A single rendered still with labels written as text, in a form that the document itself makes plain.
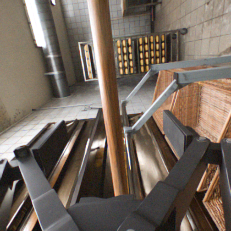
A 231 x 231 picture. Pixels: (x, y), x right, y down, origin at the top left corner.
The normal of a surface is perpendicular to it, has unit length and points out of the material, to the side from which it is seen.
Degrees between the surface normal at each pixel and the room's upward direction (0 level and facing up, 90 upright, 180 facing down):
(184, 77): 90
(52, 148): 179
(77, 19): 90
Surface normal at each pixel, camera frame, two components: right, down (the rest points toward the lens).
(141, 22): 0.00, 0.37
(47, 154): 0.99, -0.10
